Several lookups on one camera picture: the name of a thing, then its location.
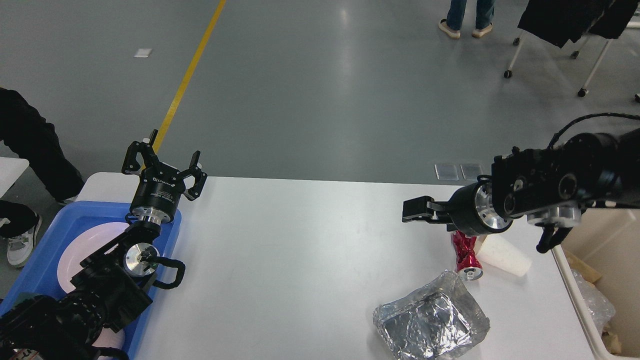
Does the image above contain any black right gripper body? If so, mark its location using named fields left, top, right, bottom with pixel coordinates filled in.
left=447, top=181, right=513, bottom=237

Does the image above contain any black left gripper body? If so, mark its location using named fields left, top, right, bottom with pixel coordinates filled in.
left=130, top=170, right=185, bottom=223

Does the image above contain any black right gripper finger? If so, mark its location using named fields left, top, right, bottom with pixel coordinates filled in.
left=402, top=196, right=453, bottom=224

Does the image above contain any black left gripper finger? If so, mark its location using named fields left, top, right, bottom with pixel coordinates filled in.
left=122, top=129, right=166, bottom=178
left=173, top=150, right=208, bottom=201

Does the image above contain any white paper cup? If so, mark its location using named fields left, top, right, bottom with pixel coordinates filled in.
left=473, top=234, right=533, bottom=277

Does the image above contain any crushed red soda can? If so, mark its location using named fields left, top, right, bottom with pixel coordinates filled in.
left=450, top=230, right=484, bottom=281

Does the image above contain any pink plate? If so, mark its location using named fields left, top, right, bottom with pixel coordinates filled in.
left=56, top=222, right=129, bottom=294

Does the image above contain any aluminium foil tray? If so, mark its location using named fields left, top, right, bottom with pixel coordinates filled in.
left=372, top=269, right=490, bottom=360

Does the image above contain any pink mug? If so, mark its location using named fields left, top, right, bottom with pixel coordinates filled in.
left=93, top=327, right=126, bottom=350

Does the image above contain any clear plastic wrap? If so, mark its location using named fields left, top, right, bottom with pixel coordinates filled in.
left=571, top=269, right=617, bottom=337

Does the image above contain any brown paper bag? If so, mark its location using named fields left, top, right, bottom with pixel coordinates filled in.
left=564, top=250, right=623, bottom=356

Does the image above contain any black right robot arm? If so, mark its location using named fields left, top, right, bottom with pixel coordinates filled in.
left=401, top=112, right=640, bottom=254

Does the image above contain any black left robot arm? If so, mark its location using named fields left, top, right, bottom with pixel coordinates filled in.
left=1, top=130, right=208, bottom=360

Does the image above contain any right clear floor plate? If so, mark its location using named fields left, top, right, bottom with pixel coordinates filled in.
left=460, top=163, right=484, bottom=182

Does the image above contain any clear floor plate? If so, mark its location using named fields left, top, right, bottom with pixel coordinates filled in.
left=460, top=163, right=484, bottom=182
left=434, top=162, right=460, bottom=182

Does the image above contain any left clear floor plate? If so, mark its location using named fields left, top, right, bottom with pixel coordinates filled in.
left=434, top=162, right=460, bottom=182

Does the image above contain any white side table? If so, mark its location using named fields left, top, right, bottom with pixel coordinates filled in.
left=0, top=156, right=29, bottom=198

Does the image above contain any beige plastic bin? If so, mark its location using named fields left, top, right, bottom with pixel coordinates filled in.
left=551, top=209, right=640, bottom=360

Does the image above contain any person in blue jeans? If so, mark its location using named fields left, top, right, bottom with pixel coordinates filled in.
left=438, top=0, right=496, bottom=40

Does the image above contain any rack with black clothes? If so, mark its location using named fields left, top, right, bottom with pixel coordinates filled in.
left=503, top=0, right=639, bottom=98

